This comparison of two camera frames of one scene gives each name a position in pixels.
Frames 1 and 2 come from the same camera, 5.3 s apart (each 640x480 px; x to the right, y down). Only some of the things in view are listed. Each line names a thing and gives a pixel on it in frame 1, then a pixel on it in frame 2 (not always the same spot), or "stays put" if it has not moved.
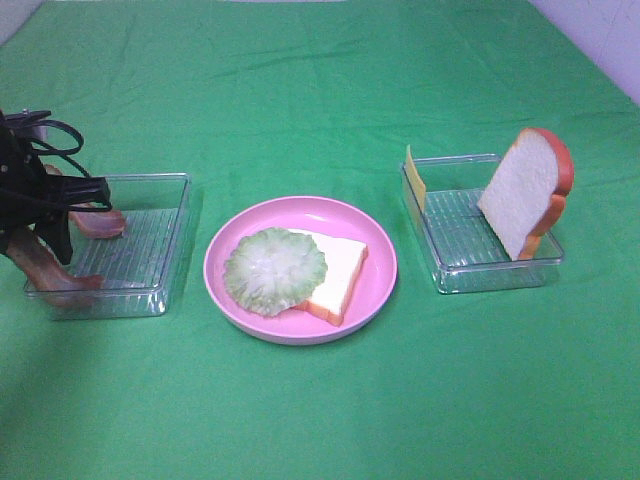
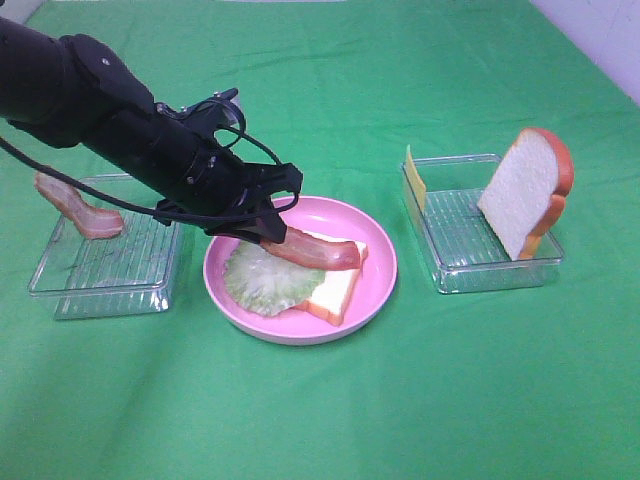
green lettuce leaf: (271, 270) stays put
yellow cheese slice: (414, 178) stays put
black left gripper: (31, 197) → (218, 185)
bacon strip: (44, 270) → (319, 252)
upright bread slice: (526, 197) stays put
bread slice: (345, 264) stays put
